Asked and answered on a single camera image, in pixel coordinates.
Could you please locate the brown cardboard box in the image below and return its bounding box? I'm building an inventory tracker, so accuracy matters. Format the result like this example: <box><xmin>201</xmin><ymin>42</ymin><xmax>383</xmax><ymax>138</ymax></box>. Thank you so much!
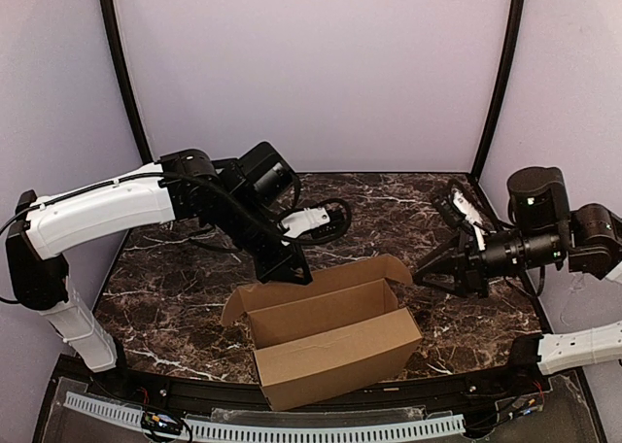
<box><xmin>221</xmin><ymin>255</ymin><xmax>423</xmax><ymax>411</ymax></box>

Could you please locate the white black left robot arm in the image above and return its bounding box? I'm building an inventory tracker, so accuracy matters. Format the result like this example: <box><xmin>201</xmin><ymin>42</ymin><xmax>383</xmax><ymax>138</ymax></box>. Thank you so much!
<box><xmin>3</xmin><ymin>142</ymin><xmax>328</xmax><ymax>373</ymax></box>

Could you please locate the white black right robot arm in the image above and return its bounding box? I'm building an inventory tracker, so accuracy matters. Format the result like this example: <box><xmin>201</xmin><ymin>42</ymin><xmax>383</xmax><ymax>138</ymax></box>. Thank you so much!
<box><xmin>413</xmin><ymin>166</ymin><xmax>621</xmax><ymax>376</ymax></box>

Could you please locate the small green circuit board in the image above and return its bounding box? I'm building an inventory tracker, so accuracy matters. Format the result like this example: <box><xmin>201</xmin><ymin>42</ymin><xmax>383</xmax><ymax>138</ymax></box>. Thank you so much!
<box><xmin>140</xmin><ymin>411</ymin><xmax>184</xmax><ymax>435</ymax></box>

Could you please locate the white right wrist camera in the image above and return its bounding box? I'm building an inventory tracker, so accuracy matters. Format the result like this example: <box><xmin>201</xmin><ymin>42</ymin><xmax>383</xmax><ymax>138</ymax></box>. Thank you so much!
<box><xmin>432</xmin><ymin>179</ymin><xmax>491</xmax><ymax>252</ymax></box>

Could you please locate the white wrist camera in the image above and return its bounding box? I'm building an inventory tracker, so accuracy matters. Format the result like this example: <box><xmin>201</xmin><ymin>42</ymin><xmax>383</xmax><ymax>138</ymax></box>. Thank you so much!
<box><xmin>432</xmin><ymin>179</ymin><xmax>491</xmax><ymax>252</ymax></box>
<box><xmin>278</xmin><ymin>198</ymin><xmax>352</xmax><ymax>244</ymax></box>

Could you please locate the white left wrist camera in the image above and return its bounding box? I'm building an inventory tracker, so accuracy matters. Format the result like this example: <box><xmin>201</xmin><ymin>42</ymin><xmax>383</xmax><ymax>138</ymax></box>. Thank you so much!
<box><xmin>278</xmin><ymin>198</ymin><xmax>352</xmax><ymax>244</ymax></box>

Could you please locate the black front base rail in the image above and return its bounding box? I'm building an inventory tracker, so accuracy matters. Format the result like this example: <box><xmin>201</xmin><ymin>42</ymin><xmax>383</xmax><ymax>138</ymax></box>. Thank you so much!
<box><xmin>48</xmin><ymin>350</ymin><xmax>592</xmax><ymax>423</ymax></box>

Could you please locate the grey slotted cable duct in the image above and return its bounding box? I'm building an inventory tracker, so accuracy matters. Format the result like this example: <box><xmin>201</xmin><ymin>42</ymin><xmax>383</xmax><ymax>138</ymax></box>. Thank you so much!
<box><xmin>63</xmin><ymin>392</ymin><xmax>465</xmax><ymax>442</ymax></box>

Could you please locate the black right frame post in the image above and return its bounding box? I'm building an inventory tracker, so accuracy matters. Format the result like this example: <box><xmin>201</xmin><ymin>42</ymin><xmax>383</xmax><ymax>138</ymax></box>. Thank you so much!
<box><xmin>469</xmin><ymin>0</ymin><xmax>525</xmax><ymax>182</ymax></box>

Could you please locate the black frame post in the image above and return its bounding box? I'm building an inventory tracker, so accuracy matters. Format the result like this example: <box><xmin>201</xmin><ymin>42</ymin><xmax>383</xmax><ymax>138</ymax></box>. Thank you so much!
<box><xmin>469</xmin><ymin>0</ymin><xmax>525</xmax><ymax>182</ymax></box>
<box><xmin>99</xmin><ymin>0</ymin><xmax>154</xmax><ymax>164</ymax></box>

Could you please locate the black left frame post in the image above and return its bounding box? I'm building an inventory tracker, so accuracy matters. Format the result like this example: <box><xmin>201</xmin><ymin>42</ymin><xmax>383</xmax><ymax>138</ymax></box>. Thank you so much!
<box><xmin>99</xmin><ymin>0</ymin><xmax>154</xmax><ymax>164</ymax></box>

